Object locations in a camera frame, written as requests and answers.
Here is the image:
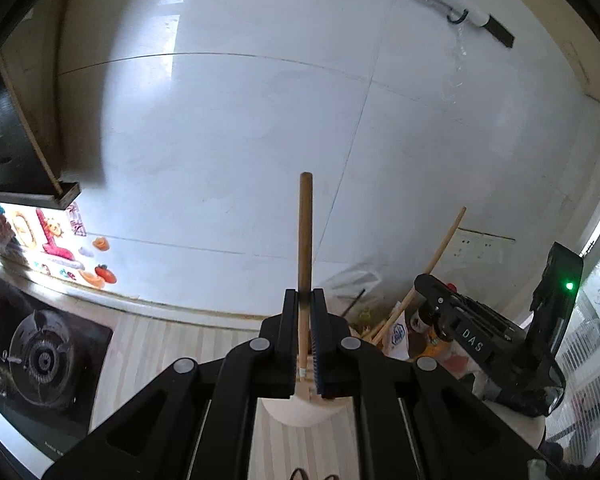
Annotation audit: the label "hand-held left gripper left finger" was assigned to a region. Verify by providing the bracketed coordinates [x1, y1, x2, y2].
[42, 288, 301, 480]

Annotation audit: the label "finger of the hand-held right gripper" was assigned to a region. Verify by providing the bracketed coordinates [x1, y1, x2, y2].
[413, 273, 524, 374]

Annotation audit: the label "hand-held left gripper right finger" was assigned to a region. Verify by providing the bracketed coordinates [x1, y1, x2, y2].
[310, 287, 551, 480]

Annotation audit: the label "dark wooden chopstick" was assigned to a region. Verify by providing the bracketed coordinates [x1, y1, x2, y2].
[342, 288, 366, 319]

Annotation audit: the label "cream round chopstick holder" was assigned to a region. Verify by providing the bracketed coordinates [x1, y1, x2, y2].
[257, 311, 356, 429]

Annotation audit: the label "light bamboo chopstick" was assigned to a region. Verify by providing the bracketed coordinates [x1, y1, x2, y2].
[296, 172, 314, 378]
[371, 206, 467, 346]

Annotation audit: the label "green seasoning packet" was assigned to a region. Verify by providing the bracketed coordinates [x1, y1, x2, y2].
[355, 305, 383, 333]

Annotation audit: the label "thin clear plastic bag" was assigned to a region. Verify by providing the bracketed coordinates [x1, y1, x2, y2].
[325, 265, 382, 311]

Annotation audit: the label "cat printed striped table mat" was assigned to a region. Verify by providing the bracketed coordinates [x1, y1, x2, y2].
[87, 307, 546, 480]

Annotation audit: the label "black glass gas stove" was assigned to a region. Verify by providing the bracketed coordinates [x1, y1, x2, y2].
[0, 260, 115, 466]

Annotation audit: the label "black range hood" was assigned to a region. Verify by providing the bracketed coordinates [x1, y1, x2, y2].
[0, 50, 82, 209]

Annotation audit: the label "beige upper cabinet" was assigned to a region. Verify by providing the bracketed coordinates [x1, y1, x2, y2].
[0, 0, 81, 196]

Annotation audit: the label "white wall socket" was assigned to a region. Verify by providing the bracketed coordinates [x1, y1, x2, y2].
[452, 229, 482, 262]
[480, 234, 507, 264]

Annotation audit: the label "colourful wall stickers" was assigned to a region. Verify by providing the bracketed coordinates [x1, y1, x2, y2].
[0, 200, 117, 289]

